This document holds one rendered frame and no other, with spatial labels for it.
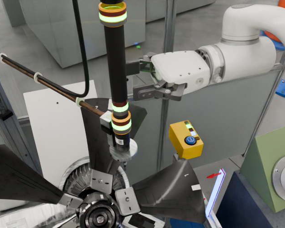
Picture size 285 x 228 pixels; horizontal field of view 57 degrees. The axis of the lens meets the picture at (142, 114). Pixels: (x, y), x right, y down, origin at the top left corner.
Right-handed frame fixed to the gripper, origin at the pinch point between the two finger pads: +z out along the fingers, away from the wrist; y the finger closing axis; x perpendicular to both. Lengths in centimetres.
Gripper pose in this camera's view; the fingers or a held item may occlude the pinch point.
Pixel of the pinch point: (132, 80)
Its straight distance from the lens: 53.6
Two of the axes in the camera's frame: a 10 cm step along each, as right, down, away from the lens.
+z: -9.5, 2.2, -2.3
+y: -3.2, -6.6, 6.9
